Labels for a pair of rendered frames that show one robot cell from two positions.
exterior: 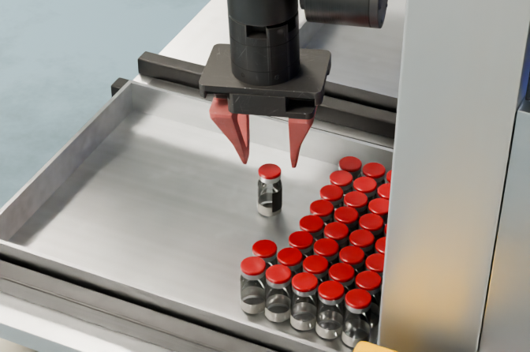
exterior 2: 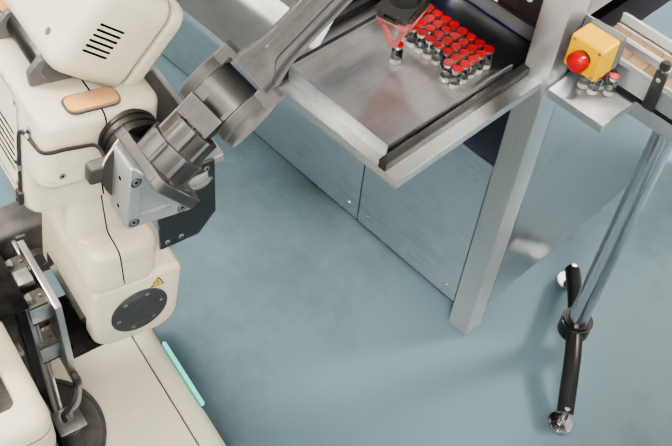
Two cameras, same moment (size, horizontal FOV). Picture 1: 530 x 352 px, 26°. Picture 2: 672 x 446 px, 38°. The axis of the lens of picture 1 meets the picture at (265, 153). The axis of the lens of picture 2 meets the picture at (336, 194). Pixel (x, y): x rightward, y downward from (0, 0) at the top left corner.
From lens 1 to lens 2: 1.60 m
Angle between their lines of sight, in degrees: 53
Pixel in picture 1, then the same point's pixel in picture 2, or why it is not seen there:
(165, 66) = not seen: hidden behind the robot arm
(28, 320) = (429, 152)
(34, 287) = (422, 139)
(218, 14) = (216, 24)
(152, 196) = (366, 93)
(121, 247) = (397, 112)
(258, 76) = (418, 1)
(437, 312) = (581, 9)
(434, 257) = not seen: outside the picture
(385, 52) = not seen: outside the picture
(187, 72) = not seen: hidden behind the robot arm
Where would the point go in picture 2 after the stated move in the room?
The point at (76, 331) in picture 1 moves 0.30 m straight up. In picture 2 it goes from (443, 139) to (474, 7)
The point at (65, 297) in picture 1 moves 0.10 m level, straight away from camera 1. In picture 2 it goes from (433, 132) to (378, 123)
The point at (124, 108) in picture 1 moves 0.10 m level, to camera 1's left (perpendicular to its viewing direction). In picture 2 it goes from (297, 79) to (274, 113)
